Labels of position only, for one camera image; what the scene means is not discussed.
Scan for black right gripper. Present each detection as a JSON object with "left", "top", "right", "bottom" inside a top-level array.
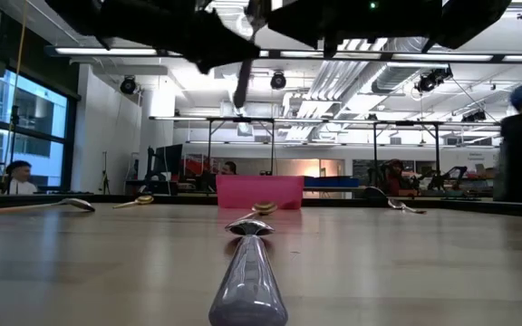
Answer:
[{"left": 267, "top": 0, "right": 434, "bottom": 59}]

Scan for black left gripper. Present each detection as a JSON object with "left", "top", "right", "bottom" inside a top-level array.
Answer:
[{"left": 151, "top": 0, "right": 261, "bottom": 75}]

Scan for black ceiling spotlight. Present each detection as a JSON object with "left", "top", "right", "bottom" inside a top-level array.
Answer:
[
  {"left": 269, "top": 71, "right": 287, "bottom": 91},
  {"left": 119, "top": 75, "right": 138, "bottom": 95},
  {"left": 413, "top": 66, "right": 454, "bottom": 95}
]

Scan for black computer monitor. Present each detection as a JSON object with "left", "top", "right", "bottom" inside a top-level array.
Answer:
[{"left": 151, "top": 143, "right": 184, "bottom": 182}]

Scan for pink plastic bin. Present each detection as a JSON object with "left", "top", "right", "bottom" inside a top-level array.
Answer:
[{"left": 215, "top": 175, "right": 306, "bottom": 211}]

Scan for blue storage crates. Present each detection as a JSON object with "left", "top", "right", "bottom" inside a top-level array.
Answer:
[{"left": 304, "top": 176, "right": 361, "bottom": 188}]

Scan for gold spoon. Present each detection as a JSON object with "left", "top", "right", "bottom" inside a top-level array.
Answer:
[
  {"left": 111, "top": 195, "right": 155, "bottom": 210},
  {"left": 237, "top": 201, "right": 279, "bottom": 222}
]

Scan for thin black tripod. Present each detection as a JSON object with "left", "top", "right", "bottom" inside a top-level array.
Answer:
[{"left": 99, "top": 150, "right": 111, "bottom": 196}]

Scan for large glass window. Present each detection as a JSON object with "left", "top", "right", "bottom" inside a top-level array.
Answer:
[{"left": 0, "top": 67, "right": 75, "bottom": 192}]

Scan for black metal gantry frame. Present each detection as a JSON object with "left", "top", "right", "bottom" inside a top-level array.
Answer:
[
  {"left": 372, "top": 120, "right": 444, "bottom": 187},
  {"left": 150, "top": 115, "right": 276, "bottom": 177}
]

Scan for orange-handled silver spoon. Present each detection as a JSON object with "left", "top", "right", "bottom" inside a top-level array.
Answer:
[
  {"left": 386, "top": 197, "right": 428, "bottom": 216},
  {"left": 0, "top": 197, "right": 96, "bottom": 222}
]

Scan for yellow cable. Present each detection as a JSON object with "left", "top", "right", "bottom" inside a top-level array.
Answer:
[{"left": 0, "top": 0, "right": 29, "bottom": 196}]

